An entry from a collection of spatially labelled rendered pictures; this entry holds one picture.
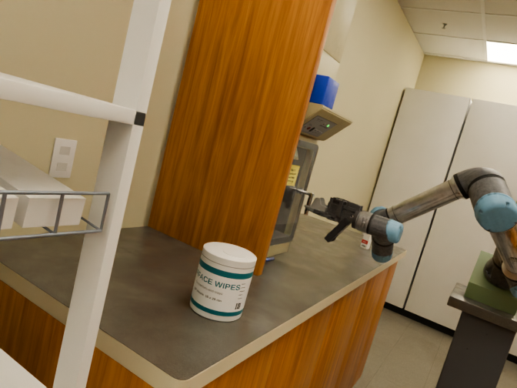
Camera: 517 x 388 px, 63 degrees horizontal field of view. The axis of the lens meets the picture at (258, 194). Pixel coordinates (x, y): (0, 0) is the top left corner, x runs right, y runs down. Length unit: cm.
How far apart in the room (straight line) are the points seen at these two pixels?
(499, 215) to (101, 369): 117
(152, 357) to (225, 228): 67
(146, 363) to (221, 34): 107
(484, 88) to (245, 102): 377
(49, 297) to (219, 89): 83
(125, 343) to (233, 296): 26
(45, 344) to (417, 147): 389
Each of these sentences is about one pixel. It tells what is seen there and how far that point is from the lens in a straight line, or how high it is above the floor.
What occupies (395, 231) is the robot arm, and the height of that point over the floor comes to 117.
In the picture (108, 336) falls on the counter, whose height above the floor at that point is 94.
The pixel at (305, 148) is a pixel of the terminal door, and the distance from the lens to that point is 157.
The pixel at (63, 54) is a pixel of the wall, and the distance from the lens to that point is 130.
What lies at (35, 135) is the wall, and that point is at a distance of 129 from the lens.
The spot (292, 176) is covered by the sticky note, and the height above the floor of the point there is 126.
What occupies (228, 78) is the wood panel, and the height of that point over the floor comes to 152.
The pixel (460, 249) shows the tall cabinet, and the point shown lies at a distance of 439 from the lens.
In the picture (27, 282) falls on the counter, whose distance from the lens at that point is 106.
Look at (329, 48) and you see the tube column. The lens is 161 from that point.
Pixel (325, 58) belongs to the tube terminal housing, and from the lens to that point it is 160.
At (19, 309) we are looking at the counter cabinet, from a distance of 110.
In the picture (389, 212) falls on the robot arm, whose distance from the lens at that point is 166.
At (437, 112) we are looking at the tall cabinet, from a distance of 446.
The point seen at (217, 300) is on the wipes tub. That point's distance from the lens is 98.
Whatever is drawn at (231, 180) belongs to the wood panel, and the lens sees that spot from 139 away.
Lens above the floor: 137
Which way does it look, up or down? 8 degrees down
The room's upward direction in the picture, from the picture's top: 15 degrees clockwise
